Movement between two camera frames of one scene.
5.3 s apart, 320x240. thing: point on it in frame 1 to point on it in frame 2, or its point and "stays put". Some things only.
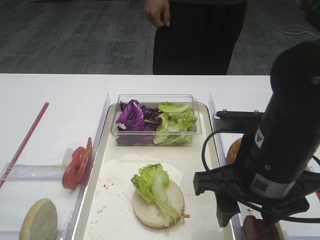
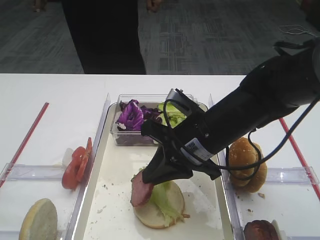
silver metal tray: [106, 211] stays put
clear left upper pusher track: [26, 172] stays put
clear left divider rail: [96, 143] stays put
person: [201, 38] to [108, 34]
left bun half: [40, 221] stays put
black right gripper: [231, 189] to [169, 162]
